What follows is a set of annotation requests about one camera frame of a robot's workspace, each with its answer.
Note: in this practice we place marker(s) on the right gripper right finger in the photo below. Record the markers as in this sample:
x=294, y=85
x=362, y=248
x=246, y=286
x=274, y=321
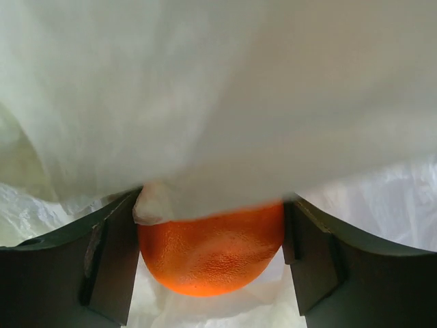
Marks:
x=346, y=277

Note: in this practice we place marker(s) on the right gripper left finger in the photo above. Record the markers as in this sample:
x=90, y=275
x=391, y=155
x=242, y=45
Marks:
x=80, y=275

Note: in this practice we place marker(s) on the green avocado print plastic bag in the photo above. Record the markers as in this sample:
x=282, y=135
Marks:
x=216, y=105

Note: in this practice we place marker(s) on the orange fake orange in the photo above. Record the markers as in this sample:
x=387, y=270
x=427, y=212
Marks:
x=215, y=255

